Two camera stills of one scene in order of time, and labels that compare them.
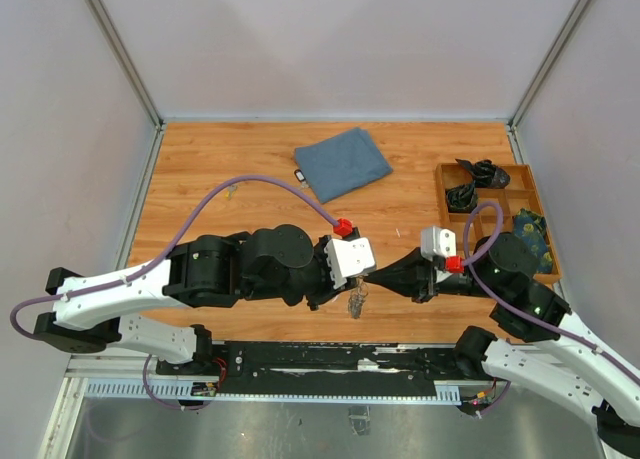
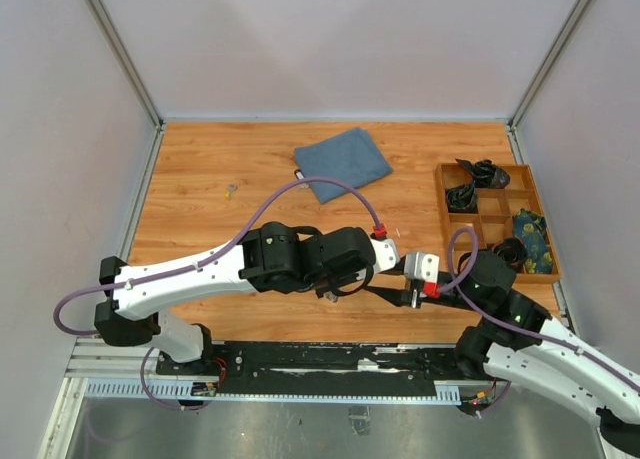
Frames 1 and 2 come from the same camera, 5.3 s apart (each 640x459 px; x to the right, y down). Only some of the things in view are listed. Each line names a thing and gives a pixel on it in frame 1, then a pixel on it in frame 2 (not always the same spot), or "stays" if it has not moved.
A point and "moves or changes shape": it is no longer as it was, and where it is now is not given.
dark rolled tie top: [485, 174] stays
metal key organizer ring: [357, 298] moves or changes shape
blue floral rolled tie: [532, 228] stays
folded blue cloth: [334, 167] stays
